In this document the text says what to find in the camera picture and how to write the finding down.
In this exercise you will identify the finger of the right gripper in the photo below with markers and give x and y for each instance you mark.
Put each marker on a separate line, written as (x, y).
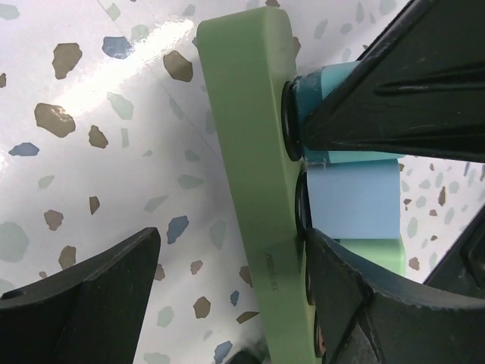
(461, 270)
(418, 89)

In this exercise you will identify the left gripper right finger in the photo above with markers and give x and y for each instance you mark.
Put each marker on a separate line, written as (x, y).
(369, 314)

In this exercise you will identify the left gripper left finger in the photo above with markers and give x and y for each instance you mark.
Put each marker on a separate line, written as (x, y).
(91, 312)

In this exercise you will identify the green power strip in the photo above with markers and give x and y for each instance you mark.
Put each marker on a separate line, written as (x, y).
(246, 59)

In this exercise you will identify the green plug cube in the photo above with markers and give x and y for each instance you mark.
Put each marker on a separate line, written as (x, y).
(389, 254)

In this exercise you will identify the blue plug cube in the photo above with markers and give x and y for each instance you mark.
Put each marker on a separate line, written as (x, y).
(353, 201)

